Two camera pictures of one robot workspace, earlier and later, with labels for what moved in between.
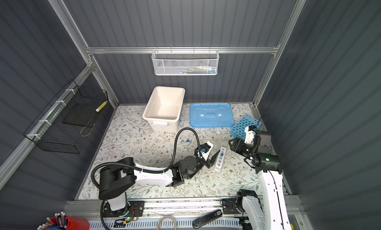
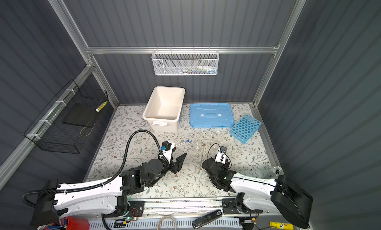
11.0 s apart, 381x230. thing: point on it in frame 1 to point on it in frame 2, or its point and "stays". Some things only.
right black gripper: x=237 y=144 to x=226 y=166
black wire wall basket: x=66 y=125 stays
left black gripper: x=210 y=162 to x=177 y=165
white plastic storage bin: x=164 y=108 stays
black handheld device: x=199 y=222 stays
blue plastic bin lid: x=211 y=115 stays
